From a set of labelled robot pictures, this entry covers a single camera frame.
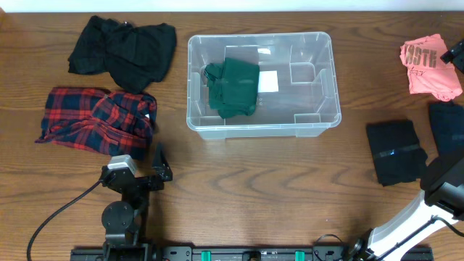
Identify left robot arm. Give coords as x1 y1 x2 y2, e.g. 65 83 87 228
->
100 143 173 247

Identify clear plastic storage bin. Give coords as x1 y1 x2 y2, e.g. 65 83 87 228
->
186 32 341 139

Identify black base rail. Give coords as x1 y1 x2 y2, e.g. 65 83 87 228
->
70 244 435 261

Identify white label in bin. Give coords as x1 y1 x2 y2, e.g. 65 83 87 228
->
258 71 278 93

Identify red navy plaid shirt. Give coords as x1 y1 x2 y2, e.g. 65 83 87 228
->
36 87 157 160

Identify dark green shirt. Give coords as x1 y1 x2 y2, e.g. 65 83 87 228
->
204 58 260 119

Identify large black garment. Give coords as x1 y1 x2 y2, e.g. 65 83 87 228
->
68 15 177 94

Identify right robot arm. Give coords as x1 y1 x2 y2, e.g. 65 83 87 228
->
344 34 463 260

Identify black shirt with tape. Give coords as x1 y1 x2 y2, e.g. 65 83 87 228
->
366 120 428 186

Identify navy blue shirt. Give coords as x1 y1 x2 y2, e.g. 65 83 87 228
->
428 101 463 155

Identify coral pink printed t-shirt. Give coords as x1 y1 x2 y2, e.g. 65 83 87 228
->
399 34 463 102

